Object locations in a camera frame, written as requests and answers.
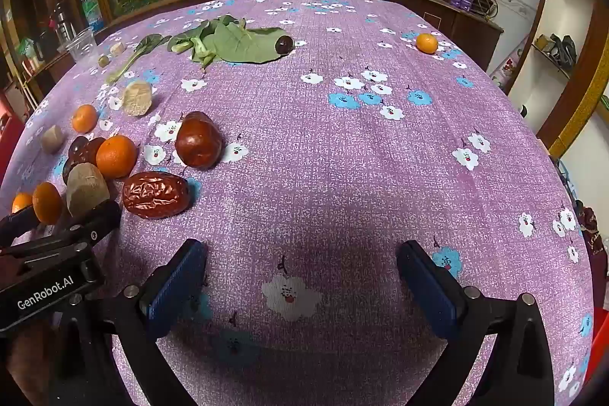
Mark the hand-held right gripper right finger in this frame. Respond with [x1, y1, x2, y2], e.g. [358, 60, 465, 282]
[396, 239, 556, 406]

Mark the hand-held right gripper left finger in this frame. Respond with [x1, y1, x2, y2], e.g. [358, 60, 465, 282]
[48, 239, 208, 406]

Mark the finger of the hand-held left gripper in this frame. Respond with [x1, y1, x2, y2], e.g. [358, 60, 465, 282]
[14, 200, 123, 255]
[0, 207, 38, 247]

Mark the beige sugarcane chunk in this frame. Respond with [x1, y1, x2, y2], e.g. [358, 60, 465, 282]
[40, 125, 64, 154]
[122, 80, 154, 118]
[65, 163, 111, 217]

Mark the wrinkled red jujube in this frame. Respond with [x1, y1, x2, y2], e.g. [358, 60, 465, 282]
[122, 171, 191, 220]

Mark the smooth red jujube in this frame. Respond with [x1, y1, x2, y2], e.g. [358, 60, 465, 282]
[174, 111, 223, 171]

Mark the person's left forearm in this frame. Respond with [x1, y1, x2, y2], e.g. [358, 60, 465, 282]
[0, 325, 55, 406]

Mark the purple floral tablecloth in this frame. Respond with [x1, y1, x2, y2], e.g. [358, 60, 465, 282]
[0, 0, 595, 406]

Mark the clear plastic cup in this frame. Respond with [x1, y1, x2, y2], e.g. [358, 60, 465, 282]
[64, 27, 99, 63]

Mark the small bok choy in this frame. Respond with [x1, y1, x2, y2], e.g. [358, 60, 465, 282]
[105, 33, 172, 84]

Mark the steel thermos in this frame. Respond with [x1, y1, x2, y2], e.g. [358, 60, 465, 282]
[51, 2, 77, 45]

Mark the green bok choy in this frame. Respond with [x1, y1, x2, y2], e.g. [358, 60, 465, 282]
[166, 13, 248, 69]

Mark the green label plastic bottle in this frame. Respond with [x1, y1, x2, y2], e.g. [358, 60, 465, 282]
[80, 0, 105, 33]

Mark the large green leaf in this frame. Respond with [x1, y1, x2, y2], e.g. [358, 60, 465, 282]
[212, 23, 286, 65]

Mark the small tangerine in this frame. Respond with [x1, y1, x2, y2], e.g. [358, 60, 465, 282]
[415, 32, 439, 55]

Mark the cluttered wall shelf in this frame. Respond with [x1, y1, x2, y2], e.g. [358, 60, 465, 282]
[530, 32, 579, 78]

